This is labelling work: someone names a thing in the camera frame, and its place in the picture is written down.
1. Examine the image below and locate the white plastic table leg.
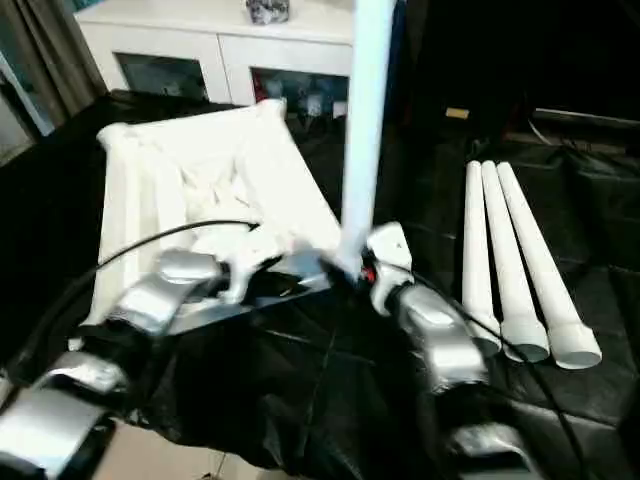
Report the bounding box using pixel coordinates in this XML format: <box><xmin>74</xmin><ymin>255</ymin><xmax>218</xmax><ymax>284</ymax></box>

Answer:
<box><xmin>462</xmin><ymin>160</ymin><xmax>503</xmax><ymax>356</ymax></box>
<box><xmin>495</xmin><ymin>162</ymin><xmax>603</xmax><ymax>370</ymax></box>
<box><xmin>335</xmin><ymin>0</ymin><xmax>396</xmax><ymax>284</ymax></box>
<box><xmin>480</xmin><ymin>160</ymin><xmax>550</xmax><ymax>364</ymax></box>

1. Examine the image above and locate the white plastic table top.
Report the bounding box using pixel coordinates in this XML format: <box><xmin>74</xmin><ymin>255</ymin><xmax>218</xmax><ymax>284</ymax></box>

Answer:
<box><xmin>67</xmin><ymin>98</ymin><xmax>344</xmax><ymax>351</ymax></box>

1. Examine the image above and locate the black work mat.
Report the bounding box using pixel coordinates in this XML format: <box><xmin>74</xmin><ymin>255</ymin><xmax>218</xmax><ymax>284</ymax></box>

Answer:
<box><xmin>0</xmin><ymin>88</ymin><xmax>640</xmax><ymax>480</ymax></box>

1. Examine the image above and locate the white cabinet with glass doors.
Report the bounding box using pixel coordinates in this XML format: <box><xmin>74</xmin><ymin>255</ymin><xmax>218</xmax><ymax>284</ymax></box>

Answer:
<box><xmin>73</xmin><ymin>0</ymin><xmax>361</xmax><ymax>119</ymax></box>

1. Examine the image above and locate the black flat panel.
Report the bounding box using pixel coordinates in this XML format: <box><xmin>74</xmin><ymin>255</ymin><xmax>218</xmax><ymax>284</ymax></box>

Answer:
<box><xmin>532</xmin><ymin>106</ymin><xmax>640</xmax><ymax>131</ymax></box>

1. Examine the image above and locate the dark metallic object on cabinet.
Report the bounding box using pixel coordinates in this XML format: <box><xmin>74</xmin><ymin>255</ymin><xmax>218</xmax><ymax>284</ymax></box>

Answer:
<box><xmin>245</xmin><ymin>0</ymin><xmax>292</xmax><ymax>25</ymax></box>

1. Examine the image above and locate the grey brown curtain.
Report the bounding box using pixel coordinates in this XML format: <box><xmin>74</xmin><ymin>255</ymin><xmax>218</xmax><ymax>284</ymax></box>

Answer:
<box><xmin>0</xmin><ymin>0</ymin><xmax>109</xmax><ymax>151</ymax></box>

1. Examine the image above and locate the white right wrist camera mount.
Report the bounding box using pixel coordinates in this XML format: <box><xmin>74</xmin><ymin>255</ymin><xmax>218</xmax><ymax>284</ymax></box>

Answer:
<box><xmin>363</xmin><ymin>223</ymin><xmax>412</xmax><ymax>319</ymax></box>

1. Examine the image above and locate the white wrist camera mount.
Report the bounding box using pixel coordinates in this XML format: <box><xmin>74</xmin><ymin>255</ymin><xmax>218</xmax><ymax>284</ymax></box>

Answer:
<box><xmin>192</xmin><ymin>232</ymin><xmax>281</xmax><ymax>304</ymax></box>
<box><xmin>363</xmin><ymin>223</ymin><xmax>412</xmax><ymax>319</ymax></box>

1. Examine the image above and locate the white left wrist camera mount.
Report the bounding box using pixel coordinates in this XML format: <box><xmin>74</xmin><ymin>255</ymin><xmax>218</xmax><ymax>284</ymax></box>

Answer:
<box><xmin>192</xmin><ymin>232</ymin><xmax>281</xmax><ymax>304</ymax></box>

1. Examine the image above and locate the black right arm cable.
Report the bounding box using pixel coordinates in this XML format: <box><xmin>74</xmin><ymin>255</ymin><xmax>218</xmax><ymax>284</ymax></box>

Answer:
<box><xmin>399</xmin><ymin>279</ymin><xmax>596</xmax><ymax>480</ymax></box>

